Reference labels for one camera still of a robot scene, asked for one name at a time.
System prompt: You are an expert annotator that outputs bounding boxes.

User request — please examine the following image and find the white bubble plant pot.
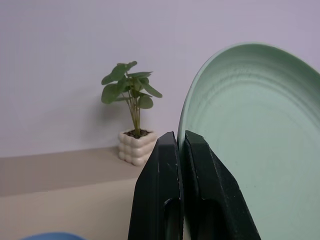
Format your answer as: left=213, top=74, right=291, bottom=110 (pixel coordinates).
left=118, top=128, right=158, bottom=167

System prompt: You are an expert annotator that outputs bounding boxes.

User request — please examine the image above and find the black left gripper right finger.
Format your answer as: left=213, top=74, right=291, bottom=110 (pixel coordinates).
left=184, top=129, right=262, bottom=240

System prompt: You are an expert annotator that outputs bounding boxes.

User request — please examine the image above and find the green plate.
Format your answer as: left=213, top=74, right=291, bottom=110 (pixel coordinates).
left=176, top=42, right=320, bottom=240

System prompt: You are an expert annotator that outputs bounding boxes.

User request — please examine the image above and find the green potted plant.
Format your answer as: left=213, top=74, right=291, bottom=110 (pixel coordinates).
left=100, top=60, right=163, bottom=137

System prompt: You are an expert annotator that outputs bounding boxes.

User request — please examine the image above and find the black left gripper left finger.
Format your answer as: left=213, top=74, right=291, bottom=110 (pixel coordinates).
left=127, top=130, right=185, bottom=240

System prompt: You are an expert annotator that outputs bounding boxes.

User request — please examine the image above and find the blue plate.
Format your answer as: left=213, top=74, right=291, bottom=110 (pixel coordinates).
left=18, top=232, right=87, bottom=240

